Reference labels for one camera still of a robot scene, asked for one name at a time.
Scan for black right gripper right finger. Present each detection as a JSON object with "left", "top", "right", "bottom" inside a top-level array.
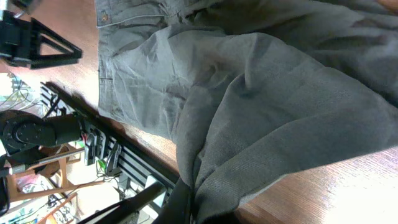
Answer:
[{"left": 152, "top": 178, "right": 192, "bottom": 224}]

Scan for grey shorts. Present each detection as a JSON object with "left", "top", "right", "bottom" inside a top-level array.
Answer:
[{"left": 95, "top": 0, "right": 397, "bottom": 223}]

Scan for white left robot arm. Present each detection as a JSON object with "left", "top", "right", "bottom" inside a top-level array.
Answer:
[{"left": 1, "top": 9, "right": 109, "bottom": 214}]

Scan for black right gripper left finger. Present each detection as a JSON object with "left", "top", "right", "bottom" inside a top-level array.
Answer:
[{"left": 78, "top": 182, "right": 165, "bottom": 224}]

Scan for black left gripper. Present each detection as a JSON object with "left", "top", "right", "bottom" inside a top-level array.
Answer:
[{"left": 1, "top": 11, "right": 83, "bottom": 69}]

